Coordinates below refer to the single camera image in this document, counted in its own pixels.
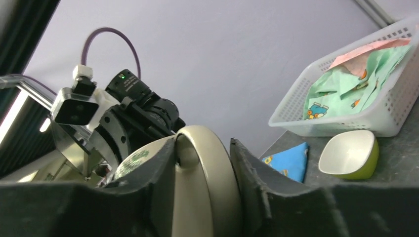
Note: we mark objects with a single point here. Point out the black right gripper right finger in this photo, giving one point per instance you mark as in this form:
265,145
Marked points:
277,206

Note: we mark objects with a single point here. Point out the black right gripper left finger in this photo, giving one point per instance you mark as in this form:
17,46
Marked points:
139,204

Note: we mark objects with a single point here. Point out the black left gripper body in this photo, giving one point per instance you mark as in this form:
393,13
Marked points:
84,151

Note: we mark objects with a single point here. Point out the green interior mug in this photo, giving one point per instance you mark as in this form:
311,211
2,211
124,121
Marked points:
207,200

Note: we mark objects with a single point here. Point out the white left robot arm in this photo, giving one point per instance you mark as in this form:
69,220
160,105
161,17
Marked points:
146,117

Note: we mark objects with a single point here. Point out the blue printed cloth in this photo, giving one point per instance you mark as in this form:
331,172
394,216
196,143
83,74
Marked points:
292,163

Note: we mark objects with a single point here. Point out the green printed cloth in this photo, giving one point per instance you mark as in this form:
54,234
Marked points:
339,93

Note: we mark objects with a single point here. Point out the white plastic basket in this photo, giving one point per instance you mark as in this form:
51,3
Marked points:
384,116

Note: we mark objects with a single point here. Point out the pink cloth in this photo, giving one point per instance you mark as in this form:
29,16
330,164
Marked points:
355,60

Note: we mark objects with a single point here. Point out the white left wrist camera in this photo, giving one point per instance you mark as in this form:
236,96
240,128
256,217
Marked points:
84,103

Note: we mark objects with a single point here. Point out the aluminium corner post left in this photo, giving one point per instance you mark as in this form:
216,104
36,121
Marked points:
371,8

